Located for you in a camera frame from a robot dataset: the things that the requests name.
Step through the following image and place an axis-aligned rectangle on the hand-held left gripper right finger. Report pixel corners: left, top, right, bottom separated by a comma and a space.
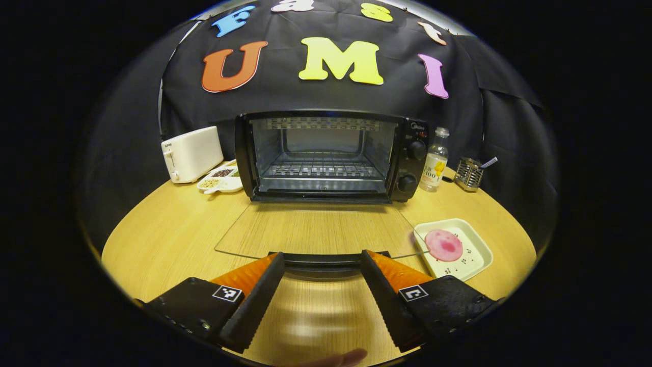
360, 250, 502, 353

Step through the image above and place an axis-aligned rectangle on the white divided snack dish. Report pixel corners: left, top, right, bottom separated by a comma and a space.
197, 160, 244, 195

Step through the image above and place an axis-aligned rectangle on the white toaster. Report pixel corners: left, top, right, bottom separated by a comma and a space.
161, 126, 225, 184

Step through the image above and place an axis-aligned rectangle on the clear bottle with yellow label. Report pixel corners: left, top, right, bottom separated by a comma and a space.
419, 127, 450, 192

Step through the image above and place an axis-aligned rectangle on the white square plate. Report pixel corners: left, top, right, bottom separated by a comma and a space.
413, 218, 494, 282

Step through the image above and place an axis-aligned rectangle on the wire mesh holder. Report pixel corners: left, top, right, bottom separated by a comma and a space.
454, 157, 484, 192

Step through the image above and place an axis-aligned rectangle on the pink ham slice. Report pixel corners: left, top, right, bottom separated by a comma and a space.
425, 229, 464, 263

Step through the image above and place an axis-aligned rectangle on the black electric oven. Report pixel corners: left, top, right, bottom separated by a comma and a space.
215, 110, 431, 280

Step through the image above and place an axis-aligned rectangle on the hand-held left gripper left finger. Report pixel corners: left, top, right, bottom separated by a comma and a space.
135, 252, 286, 354

